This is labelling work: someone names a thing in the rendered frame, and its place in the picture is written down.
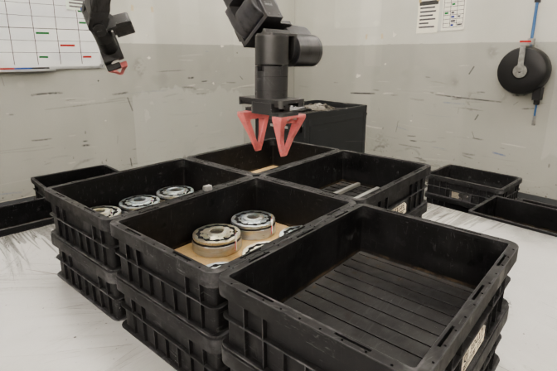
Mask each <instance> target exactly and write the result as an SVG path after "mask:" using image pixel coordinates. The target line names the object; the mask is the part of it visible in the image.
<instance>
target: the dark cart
mask: <svg viewBox="0 0 557 371"><path fill-rule="evenodd" d="M318 103H320V104H327V105H330V106H332V107H334V109H328V110H325V111H317V110H312V111H308V110H306V111H305V112H298V113H302V114H306V118H305V120H304V121H303V124H302V126H301V127H300V129H299V130H298V132H297V134H296V136H295V137H294V139H293V140H294V141H295V142H304V143H308V144H313V145H318V146H324V147H333V148H337V149H339V150H348V151H353V152H362V153H365V140H366V111H367V105H364V104H349V103H341V102H333V101H325V100H310V101H304V106H305V105H309V104H318ZM291 125H292V124H291V123H287V124H286V126H285V128H284V140H287V138H288V133H289V130H290V128H291ZM258 135H259V119H258V118H256V119H255V136H256V139H257V141H258ZM268 138H276V136H275V132H274V125H273V121H272V116H269V121H268V124H267V128H266V132H265V136H264V139H268Z"/></svg>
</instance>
